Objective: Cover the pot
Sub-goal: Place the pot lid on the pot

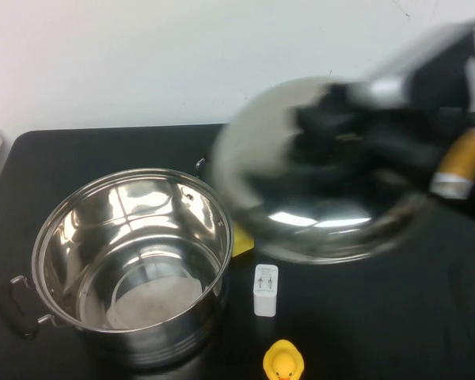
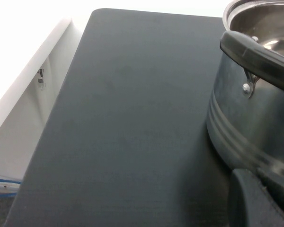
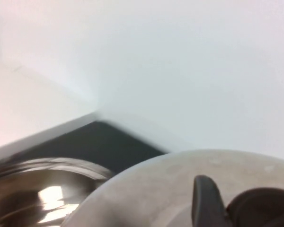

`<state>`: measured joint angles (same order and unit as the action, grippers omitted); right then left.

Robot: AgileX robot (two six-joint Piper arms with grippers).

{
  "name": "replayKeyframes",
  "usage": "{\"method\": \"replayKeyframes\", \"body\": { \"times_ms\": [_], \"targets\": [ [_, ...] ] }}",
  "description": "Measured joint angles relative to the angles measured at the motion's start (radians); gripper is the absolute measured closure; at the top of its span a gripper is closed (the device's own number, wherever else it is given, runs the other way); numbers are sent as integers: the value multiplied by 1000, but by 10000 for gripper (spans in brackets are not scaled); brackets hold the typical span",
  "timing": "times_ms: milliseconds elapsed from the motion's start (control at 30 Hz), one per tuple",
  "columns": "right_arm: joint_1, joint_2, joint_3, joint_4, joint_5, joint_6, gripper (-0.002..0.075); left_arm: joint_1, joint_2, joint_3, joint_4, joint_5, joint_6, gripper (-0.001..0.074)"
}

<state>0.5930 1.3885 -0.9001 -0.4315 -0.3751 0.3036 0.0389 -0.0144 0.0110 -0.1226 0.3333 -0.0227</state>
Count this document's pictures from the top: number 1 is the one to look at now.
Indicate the yellow cube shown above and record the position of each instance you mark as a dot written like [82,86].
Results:
[241,247]

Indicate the white plug charger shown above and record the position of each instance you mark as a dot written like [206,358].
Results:
[265,293]

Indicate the yellow rubber duck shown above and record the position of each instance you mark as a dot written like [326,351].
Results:
[283,360]

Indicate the steel pot lid black knob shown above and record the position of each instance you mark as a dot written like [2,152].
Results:
[301,221]

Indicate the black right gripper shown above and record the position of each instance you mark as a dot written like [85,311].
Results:
[380,134]

